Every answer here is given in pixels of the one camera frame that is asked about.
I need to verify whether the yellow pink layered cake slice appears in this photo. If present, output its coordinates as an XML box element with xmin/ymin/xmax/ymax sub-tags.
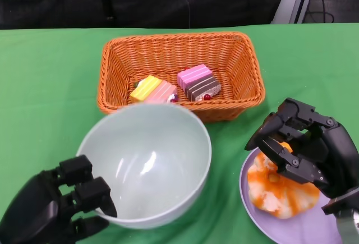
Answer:
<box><xmin>129</xmin><ymin>75</ymin><xmax>180</xmax><ymax>104</ymax></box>

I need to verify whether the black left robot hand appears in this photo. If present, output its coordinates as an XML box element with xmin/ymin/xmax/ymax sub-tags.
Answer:
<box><xmin>0</xmin><ymin>155</ymin><xmax>118</xmax><ymax>244</ymax></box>

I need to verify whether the thin black hanging cable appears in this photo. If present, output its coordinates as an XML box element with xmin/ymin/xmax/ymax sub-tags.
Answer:
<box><xmin>177</xmin><ymin>0</ymin><xmax>192</xmax><ymax>29</ymax></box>

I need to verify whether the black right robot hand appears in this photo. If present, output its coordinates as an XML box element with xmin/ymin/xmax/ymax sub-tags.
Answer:
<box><xmin>245</xmin><ymin>97</ymin><xmax>359</xmax><ymax>200</ymax></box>

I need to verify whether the orange white striped ring bread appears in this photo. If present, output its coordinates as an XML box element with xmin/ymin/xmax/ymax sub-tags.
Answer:
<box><xmin>246</xmin><ymin>153</ymin><xmax>320</xmax><ymax>220</ymax></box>

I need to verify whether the orange wicker basket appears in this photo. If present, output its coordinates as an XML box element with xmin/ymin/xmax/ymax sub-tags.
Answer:
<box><xmin>97</xmin><ymin>31</ymin><xmax>266</xmax><ymax>123</ymax></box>

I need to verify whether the white round plate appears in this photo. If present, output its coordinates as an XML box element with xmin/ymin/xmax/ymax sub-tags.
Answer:
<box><xmin>239</xmin><ymin>147</ymin><xmax>344</xmax><ymax>244</ymax></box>

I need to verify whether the black backdrop curtain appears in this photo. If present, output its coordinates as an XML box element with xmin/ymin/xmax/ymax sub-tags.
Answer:
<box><xmin>0</xmin><ymin>0</ymin><xmax>292</xmax><ymax>30</ymax></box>

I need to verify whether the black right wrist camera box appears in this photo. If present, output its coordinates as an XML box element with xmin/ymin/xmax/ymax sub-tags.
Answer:
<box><xmin>321</xmin><ymin>187</ymin><xmax>359</xmax><ymax>217</ymax></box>

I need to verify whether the grey green bowl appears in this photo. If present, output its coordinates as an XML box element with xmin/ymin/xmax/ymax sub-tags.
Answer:
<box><xmin>76</xmin><ymin>103</ymin><xmax>213</xmax><ymax>229</ymax></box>

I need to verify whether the brown pink layered cake slice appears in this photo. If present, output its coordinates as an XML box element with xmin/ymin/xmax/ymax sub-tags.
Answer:
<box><xmin>177</xmin><ymin>63</ymin><xmax>222</xmax><ymax>102</ymax></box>

